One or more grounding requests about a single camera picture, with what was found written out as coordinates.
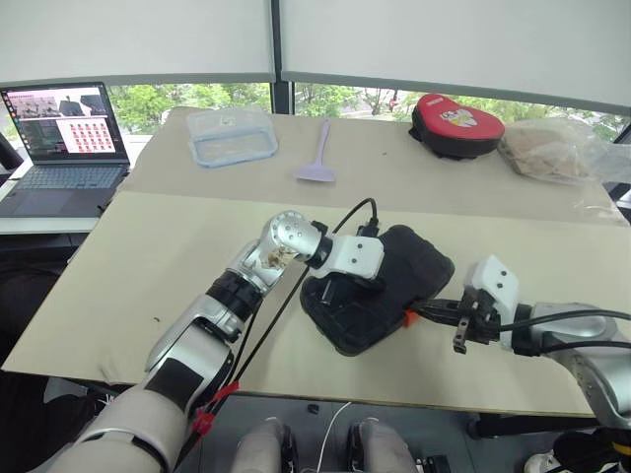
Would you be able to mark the grey rounded leg cover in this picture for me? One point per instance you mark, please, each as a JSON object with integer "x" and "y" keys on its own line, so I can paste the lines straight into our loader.
{"x": 266, "y": 443}
{"x": 379, "y": 443}

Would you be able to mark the white side desk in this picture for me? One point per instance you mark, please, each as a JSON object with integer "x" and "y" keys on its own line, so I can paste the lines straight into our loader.
{"x": 44, "y": 224}

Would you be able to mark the open grey laptop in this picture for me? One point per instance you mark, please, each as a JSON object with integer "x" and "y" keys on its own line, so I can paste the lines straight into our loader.
{"x": 64, "y": 153}

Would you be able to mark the red black zip bag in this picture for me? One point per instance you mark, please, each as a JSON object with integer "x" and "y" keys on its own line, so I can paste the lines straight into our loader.
{"x": 453, "y": 123}

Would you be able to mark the beige folded cloth bundle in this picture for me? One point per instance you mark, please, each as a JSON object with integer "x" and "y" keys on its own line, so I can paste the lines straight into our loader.
{"x": 542, "y": 153}

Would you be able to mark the cream table mat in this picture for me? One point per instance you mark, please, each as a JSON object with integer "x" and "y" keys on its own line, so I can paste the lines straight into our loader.
{"x": 148, "y": 276}

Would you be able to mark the grey beige table mat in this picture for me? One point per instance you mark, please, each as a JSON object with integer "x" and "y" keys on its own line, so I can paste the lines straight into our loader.
{"x": 370, "y": 162}

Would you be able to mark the dark window frame pillar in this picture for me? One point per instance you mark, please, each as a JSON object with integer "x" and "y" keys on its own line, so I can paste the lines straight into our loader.
{"x": 283, "y": 54}

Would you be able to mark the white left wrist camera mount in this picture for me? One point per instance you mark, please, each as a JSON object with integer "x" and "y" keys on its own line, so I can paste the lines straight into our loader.
{"x": 352, "y": 256}

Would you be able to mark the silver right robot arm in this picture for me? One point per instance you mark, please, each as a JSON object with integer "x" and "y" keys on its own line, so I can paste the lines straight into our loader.
{"x": 581, "y": 335}

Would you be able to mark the black pouch bag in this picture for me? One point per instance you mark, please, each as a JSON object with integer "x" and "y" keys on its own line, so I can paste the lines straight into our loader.
{"x": 419, "y": 261}

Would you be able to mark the white roller blind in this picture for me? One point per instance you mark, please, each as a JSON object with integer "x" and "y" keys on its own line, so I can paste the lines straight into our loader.
{"x": 468, "y": 39}
{"x": 133, "y": 34}

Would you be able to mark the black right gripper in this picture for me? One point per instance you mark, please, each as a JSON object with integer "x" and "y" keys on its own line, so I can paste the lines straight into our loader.
{"x": 480, "y": 325}

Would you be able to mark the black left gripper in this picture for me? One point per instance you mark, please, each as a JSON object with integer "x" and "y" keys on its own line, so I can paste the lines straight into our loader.
{"x": 332, "y": 290}

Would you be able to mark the lilac plastic spatula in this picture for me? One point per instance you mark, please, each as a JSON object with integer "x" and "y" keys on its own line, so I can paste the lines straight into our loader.
{"x": 315, "y": 173}

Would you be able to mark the clear crumpled plastic bag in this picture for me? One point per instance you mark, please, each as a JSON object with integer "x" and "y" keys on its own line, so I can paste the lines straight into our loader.
{"x": 606, "y": 157}

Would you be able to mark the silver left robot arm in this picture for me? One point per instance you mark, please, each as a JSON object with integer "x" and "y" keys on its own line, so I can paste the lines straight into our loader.
{"x": 197, "y": 335}

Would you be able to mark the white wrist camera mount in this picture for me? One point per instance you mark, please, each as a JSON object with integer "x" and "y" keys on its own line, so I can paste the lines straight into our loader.
{"x": 493, "y": 281}
{"x": 352, "y": 256}

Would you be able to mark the clear plastic food container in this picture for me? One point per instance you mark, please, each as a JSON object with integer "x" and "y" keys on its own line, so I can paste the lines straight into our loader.
{"x": 231, "y": 138}

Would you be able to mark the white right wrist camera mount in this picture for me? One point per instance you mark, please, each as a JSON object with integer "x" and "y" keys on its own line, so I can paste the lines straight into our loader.
{"x": 493, "y": 281}

